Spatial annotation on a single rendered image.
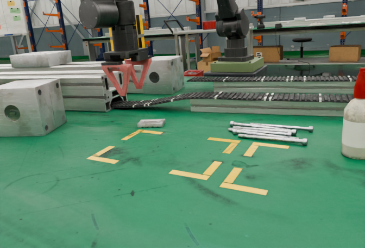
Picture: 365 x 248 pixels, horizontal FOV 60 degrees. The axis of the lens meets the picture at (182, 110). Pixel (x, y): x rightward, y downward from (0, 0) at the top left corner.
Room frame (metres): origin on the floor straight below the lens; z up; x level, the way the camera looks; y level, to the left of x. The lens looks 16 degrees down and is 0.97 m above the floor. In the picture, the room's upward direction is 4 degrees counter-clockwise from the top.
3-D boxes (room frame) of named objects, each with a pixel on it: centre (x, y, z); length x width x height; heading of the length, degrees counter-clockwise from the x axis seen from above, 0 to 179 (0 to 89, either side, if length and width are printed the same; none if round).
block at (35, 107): (0.64, 0.31, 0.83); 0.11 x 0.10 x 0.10; 171
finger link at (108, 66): (0.72, 0.13, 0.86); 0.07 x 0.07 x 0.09; 68
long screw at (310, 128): (0.52, -0.17, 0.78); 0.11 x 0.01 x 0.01; 59
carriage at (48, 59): (1.09, 0.46, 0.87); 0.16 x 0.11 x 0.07; 68
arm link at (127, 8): (0.74, 0.12, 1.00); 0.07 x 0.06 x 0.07; 146
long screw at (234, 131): (0.48, -0.13, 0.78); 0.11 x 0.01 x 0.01; 60
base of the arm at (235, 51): (1.24, -0.22, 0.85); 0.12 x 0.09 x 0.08; 53
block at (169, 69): (0.93, 0.04, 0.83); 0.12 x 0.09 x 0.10; 158
